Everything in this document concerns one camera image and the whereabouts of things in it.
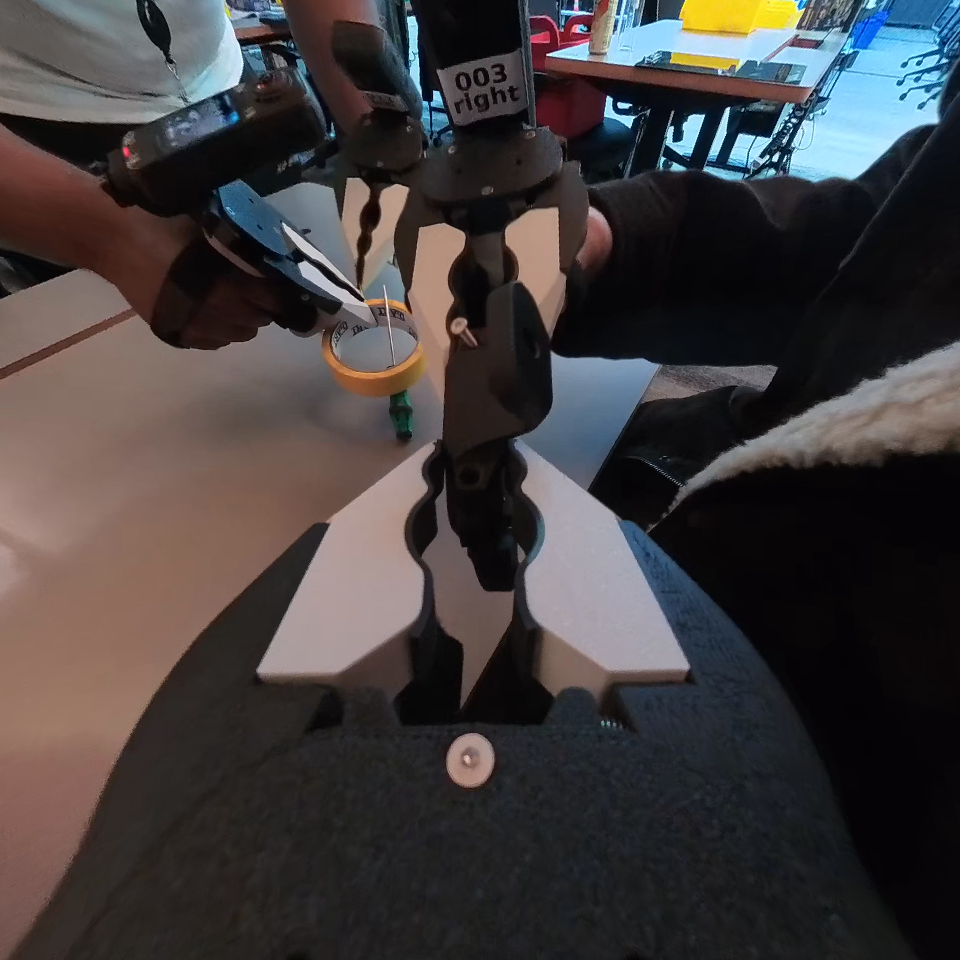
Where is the person's right forearm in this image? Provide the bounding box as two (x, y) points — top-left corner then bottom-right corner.
(551, 120), (960, 369)

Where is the red bag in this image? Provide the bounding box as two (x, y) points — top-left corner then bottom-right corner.
(528, 13), (627, 140)

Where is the person's right hand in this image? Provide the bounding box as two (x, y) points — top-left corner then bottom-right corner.
(574, 207), (618, 282)

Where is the black office chair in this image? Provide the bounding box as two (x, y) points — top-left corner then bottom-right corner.
(581, 116), (639, 181)
(896, 26), (960, 112)

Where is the blue bin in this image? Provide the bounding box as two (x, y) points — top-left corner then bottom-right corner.
(849, 9), (892, 55)

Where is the another person's forearm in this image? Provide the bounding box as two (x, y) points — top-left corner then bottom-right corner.
(0, 123), (181, 301)
(285, 0), (369, 114)

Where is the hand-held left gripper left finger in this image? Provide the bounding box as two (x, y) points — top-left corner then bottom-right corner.
(255, 441), (464, 706)

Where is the green handled screwdriver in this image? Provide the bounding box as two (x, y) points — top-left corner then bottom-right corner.
(378, 283), (417, 444)

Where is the wooden table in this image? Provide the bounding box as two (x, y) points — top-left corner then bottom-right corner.
(543, 18), (862, 177)

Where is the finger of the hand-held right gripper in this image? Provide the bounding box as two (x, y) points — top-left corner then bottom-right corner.
(393, 196), (489, 354)
(495, 166), (592, 342)

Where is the yellow plastic bin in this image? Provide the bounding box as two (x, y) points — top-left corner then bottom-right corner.
(678, 0), (802, 35)

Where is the black curved plastic part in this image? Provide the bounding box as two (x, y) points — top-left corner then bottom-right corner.
(446, 279), (555, 455)

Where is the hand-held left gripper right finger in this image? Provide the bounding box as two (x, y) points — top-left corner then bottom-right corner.
(501, 441), (693, 706)

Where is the yellow masking tape roll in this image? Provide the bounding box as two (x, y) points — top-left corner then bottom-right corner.
(321, 296), (429, 399)

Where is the black tray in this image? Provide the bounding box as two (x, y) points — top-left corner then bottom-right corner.
(636, 48), (810, 85)

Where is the grey desk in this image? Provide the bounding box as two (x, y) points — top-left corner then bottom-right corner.
(0, 180), (661, 960)

